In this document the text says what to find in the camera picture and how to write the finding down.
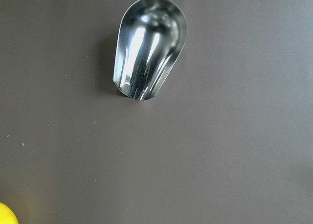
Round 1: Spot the whole yellow lemon upper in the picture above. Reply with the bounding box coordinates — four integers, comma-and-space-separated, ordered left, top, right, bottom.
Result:
0, 203, 19, 224

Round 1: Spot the steel ice scoop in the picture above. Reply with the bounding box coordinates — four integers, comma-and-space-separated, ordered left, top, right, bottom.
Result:
112, 0, 188, 101

